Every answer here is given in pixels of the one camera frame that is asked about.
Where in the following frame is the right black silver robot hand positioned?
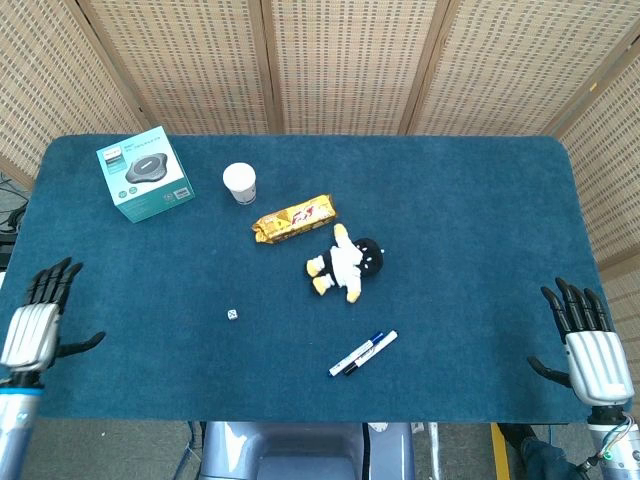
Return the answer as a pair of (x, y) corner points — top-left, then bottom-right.
(526, 277), (635, 411)

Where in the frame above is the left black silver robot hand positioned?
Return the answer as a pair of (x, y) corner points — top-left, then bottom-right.
(0, 256), (107, 387)

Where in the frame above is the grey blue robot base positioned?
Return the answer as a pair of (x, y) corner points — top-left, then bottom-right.
(198, 421), (416, 480)

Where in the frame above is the person's blue jeans leg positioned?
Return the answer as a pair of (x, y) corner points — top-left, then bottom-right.
(501, 423), (584, 480)

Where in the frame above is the teal product box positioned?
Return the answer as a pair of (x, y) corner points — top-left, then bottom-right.
(95, 125), (196, 224)

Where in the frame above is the black capped white marker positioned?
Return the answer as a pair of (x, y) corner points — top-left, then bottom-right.
(342, 329), (400, 377)

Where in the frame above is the blue capped white marker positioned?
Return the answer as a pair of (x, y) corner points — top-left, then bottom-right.
(327, 330), (385, 377)

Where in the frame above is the white paper cup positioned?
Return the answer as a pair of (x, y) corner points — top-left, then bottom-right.
(222, 162), (258, 206)

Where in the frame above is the black white plush doll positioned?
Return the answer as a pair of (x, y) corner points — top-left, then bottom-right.
(305, 223), (388, 304)

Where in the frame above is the golden biscuit packet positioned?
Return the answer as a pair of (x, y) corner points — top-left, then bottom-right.
(250, 194), (338, 245)

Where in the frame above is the blue felt table mat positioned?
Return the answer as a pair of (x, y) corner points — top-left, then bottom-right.
(0, 133), (617, 425)

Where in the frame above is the woven bamboo folding screen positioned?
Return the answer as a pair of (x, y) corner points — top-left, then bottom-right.
(0, 0), (640, 391)

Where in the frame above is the black cables bundle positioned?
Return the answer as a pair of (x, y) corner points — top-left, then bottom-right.
(0, 172), (29, 266)

